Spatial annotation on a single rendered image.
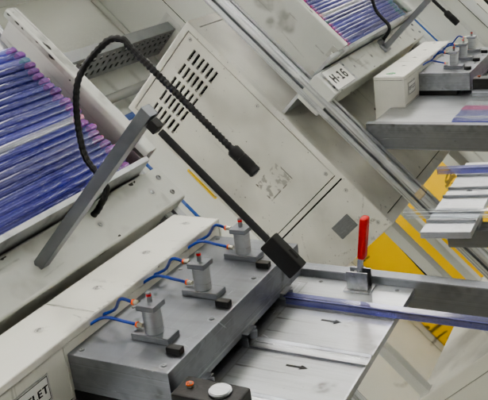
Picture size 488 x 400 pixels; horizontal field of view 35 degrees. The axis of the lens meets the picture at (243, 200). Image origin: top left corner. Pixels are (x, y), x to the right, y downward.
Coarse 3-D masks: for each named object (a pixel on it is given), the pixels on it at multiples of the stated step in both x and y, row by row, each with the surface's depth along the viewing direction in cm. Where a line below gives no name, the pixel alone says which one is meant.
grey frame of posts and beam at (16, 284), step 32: (0, 32) 128; (128, 192) 116; (160, 192) 121; (96, 224) 108; (128, 224) 112; (0, 256) 96; (32, 256) 98; (64, 256) 101; (96, 256) 105; (0, 288) 92; (32, 288) 95; (64, 288) 105; (0, 320) 90
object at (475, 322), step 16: (304, 304) 103; (320, 304) 102; (336, 304) 101; (352, 304) 100; (368, 304) 100; (384, 304) 99; (416, 320) 96; (432, 320) 95; (448, 320) 94; (464, 320) 93; (480, 320) 93
